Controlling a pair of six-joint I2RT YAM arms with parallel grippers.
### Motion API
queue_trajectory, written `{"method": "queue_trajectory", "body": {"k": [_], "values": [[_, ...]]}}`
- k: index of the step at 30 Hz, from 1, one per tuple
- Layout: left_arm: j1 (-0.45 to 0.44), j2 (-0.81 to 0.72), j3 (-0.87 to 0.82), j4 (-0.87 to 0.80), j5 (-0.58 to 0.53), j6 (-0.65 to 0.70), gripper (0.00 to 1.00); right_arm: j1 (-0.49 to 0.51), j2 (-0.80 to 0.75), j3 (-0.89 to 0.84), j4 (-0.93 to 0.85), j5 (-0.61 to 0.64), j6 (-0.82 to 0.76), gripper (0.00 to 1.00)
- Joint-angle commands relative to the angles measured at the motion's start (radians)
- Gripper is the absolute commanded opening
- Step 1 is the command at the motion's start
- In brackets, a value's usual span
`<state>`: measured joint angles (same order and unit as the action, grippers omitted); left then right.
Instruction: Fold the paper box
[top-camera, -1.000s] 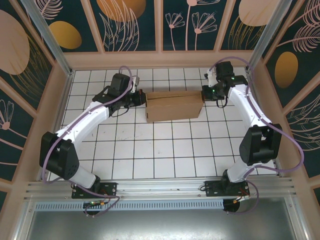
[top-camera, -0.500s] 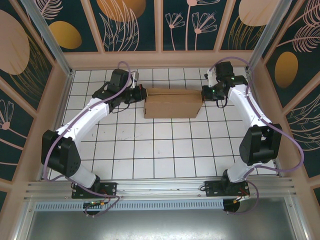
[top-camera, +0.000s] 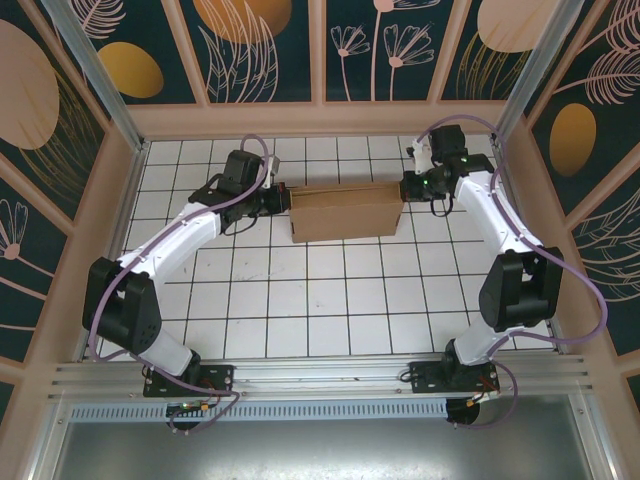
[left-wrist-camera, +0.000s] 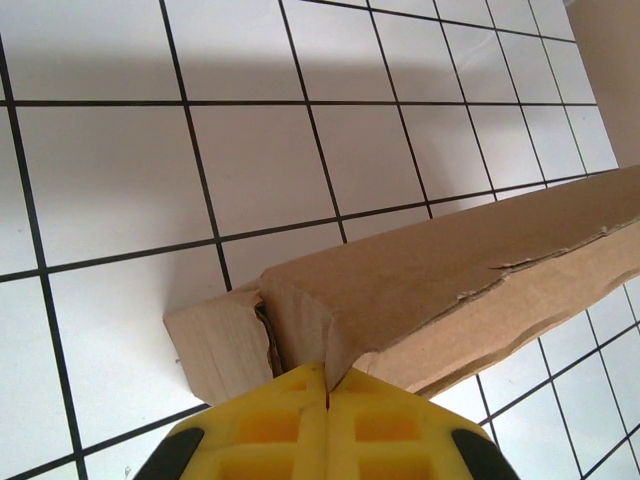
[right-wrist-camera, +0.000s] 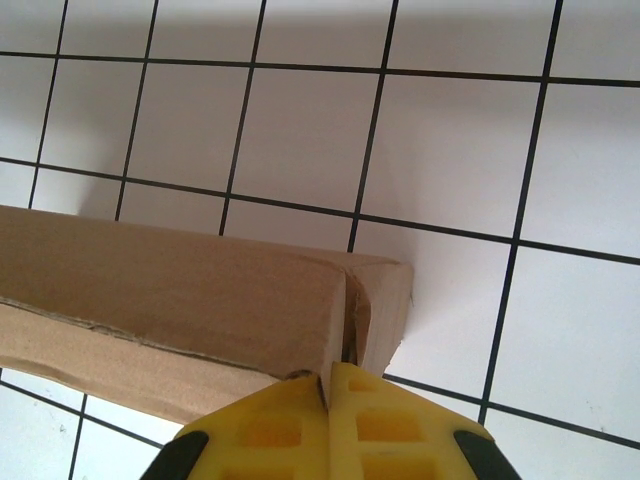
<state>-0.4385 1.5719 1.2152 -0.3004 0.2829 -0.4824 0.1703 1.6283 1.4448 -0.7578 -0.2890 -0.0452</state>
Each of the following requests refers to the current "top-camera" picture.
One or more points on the brown cardboard paper box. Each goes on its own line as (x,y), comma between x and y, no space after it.
(345,220)

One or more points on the aluminium side rail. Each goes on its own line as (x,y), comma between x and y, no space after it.
(507,185)
(131,185)

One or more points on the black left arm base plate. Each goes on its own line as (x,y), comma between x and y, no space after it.
(220,375)

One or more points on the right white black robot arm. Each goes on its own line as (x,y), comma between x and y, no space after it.
(480,210)

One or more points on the grey metal sheet panel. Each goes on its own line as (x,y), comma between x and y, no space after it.
(320,450)

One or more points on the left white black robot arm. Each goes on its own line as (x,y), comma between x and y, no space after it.
(170,240)

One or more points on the aluminium frame post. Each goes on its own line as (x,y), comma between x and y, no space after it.
(100,80)
(525,75)

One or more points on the aluminium mounting rail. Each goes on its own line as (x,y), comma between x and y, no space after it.
(320,372)

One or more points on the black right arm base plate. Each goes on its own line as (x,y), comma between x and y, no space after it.
(425,380)

